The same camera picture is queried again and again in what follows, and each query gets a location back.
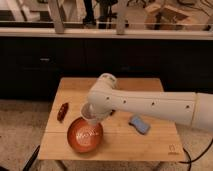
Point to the wooden table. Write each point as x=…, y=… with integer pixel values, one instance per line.
x=120, y=142

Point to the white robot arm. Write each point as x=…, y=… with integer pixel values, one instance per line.
x=187, y=108

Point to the dark red oblong object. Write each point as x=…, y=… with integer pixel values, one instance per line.
x=62, y=112

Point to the black table leg strut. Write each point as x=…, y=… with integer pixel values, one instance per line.
x=31, y=159

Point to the white ceramic cup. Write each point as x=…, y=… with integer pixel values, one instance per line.
x=87, y=116

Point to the blue sponge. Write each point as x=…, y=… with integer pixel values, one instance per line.
x=139, y=124

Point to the red ceramic bowl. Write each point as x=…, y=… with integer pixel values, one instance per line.
x=83, y=137

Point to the cardboard box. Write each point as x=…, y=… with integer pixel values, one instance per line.
x=165, y=17

